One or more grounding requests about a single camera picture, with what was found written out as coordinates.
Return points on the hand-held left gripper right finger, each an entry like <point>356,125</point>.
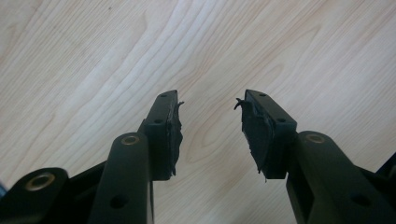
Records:
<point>274,146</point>

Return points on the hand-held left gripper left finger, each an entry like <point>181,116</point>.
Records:
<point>160,140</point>

